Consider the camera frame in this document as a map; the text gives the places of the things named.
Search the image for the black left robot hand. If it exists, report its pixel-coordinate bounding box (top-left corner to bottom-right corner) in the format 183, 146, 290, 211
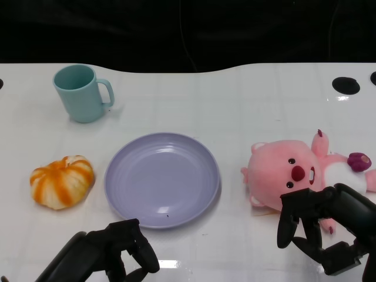
35, 218, 161, 282

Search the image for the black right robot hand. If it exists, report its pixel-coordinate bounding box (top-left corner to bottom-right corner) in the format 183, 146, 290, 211
277, 183, 376, 282

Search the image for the pink plush beaver doll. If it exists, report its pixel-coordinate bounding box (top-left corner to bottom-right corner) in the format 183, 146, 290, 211
240, 129, 376, 235

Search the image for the lavender round plate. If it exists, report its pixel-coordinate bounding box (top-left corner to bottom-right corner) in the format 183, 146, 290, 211
104, 132, 220, 230

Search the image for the orange white striped pumpkin toy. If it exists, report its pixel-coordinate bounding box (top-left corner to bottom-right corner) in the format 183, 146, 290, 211
29, 155, 95, 211

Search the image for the teal plastic mug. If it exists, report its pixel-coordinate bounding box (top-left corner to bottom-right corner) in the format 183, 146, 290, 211
52, 64, 115, 123

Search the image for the black backdrop curtain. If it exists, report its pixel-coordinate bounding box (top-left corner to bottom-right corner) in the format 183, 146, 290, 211
0, 0, 376, 74

